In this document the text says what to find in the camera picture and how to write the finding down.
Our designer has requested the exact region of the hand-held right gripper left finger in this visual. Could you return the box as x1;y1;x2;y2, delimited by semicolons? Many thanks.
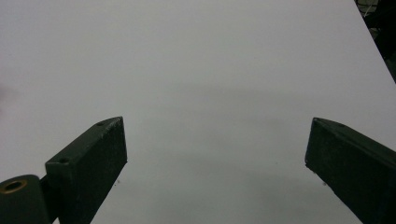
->
45;116;128;224

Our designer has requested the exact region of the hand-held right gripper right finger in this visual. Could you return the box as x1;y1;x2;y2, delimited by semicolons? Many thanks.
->
304;117;396;224

